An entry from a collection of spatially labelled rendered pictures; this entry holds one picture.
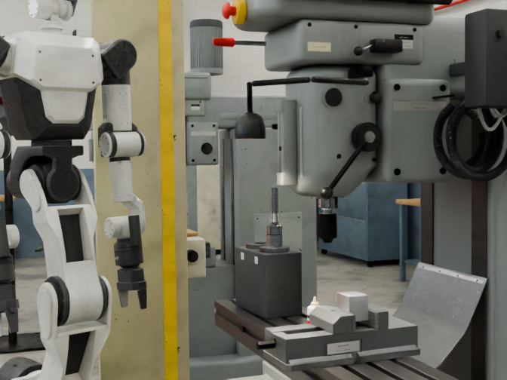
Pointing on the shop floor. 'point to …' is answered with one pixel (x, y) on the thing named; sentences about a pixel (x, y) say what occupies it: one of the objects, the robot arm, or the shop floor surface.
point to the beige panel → (148, 194)
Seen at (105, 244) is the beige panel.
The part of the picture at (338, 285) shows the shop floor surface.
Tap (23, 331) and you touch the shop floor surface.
